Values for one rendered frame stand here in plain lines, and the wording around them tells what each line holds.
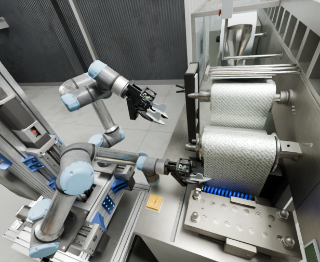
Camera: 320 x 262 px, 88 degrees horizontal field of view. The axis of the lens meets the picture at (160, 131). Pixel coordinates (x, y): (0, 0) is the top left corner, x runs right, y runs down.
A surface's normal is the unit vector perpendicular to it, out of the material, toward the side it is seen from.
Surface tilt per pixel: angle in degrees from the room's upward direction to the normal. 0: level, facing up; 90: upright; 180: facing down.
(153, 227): 0
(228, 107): 92
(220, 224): 0
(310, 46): 90
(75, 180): 85
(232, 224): 0
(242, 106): 92
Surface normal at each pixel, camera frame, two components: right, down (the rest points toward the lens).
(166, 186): -0.16, -0.75
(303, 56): -0.33, 0.66
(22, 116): 0.94, 0.08
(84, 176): 0.51, 0.42
